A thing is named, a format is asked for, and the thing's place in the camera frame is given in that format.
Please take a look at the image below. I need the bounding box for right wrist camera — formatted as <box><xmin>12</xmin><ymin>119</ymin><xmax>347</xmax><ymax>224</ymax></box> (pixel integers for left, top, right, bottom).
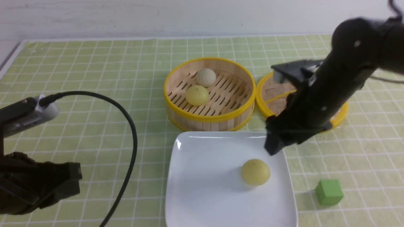
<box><xmin>271</xmin><ymin>59</ymin><xmax>323</xmax><ymax>85</ymax></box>

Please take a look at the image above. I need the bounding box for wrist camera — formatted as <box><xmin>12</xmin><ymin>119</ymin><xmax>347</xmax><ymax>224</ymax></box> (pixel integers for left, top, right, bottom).
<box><xmin>0</xmin><ymin>95</ymin><xmax>60</xmax><ymax>138</ymax></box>
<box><xmin>271</xmin><ymin>59</ymin><xmax>323</xmax><ymax>85</ymax></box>

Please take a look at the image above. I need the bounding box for woven bamboo steamer lid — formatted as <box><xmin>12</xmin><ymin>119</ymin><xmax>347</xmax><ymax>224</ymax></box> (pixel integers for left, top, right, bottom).
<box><xmin>255</xmin><ymin>72</ymin><xmax>349</xmax><ymax>133</ymax></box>

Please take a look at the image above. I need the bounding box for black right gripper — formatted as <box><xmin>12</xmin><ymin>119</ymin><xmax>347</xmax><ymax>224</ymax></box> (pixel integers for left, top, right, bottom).
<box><xmin>264</xmin><ymin>89</ymin><xmax>333</xmax><ymax>156</ymax></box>

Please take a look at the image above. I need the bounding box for black camera cable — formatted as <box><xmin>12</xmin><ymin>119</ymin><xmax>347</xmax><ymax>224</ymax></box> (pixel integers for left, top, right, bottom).
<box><xmin>39</xmin><ymin>91</ymin><xmax>138</xmax><ymax>227</ymax></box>

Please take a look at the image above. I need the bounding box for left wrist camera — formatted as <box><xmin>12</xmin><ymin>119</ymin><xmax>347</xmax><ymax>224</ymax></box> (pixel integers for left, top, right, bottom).
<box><xmin>0</xmin><ymin>95</ymin><xmax>60</xmax><ymax>138</ymax></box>

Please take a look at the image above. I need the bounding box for white square plate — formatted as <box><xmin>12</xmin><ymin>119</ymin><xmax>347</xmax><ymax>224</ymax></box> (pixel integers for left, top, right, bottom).
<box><xmin>165</xmin><ymin>131</ymin><xmax>298</xmax><ymax>227</ymax></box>

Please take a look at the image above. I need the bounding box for bamboo steamer basket yellow rim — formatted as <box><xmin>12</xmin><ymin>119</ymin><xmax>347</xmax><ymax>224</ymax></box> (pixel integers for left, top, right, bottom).
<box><xmin>163</xmin><ymin>57</ymin><xmax>257</xmax><ymax>131</ymax></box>

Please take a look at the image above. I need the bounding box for green checked tablecloth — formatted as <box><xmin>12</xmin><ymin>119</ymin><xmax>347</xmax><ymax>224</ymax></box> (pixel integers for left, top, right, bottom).
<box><xmin>0</xmin><ymin>34</ymin><xmax>403</xmax><ymax>227</ymax></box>

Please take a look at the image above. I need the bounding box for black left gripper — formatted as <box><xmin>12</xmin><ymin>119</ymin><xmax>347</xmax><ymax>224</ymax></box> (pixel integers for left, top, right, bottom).
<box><xmin>0</xmin><ymin>152</ymin><xmax>82</xmax><ymax>215</ymax></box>

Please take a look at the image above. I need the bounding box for pale white steamed bun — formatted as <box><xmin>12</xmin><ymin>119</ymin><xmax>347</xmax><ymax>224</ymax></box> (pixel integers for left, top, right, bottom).
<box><xmin>195</xmin><ymin>68</ymin><xmax>217</xmax><ymax>88</ymax></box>

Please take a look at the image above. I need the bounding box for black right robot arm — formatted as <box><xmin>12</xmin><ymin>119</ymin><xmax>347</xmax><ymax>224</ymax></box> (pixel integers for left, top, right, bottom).
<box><xmin>264</xmin><ymin>18</ymin><xmax>404</xmax><ymax>155</ymax></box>

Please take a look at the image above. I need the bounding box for yellow steamed bun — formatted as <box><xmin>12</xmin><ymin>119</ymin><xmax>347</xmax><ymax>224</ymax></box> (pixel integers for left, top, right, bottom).
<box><xmin>241</xmin><ymin>159</ymin><xmax>271</xmax><ymax>186</ymax></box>
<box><xmin>186</xmin><ymin>85</ymin><xmax>209</xmax><ymax>106</ymax></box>

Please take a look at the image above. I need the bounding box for green cube block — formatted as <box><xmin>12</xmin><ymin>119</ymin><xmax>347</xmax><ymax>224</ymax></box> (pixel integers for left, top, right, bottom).
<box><xmin>315</xmin><ymin>179</ymin><xmax>344</xmax><ymax>206</ymax></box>

